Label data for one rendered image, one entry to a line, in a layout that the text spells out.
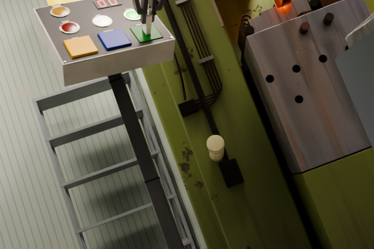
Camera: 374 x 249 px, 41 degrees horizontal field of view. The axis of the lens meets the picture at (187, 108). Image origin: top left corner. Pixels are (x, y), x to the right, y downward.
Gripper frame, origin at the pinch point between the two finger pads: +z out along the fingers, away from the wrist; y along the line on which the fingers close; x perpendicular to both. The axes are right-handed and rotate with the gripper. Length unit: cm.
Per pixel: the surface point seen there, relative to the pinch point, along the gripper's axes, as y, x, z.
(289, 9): 47.5, -6.2, 1.7
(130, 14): -0.9, 9.4, 3.4
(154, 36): 1.5, -2.7, 3.5
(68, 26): -20.1, 9.7, 3.4
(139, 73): 123, 247, 261
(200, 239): 123, 92, 350
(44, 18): -25.2, 16.1, 3.8
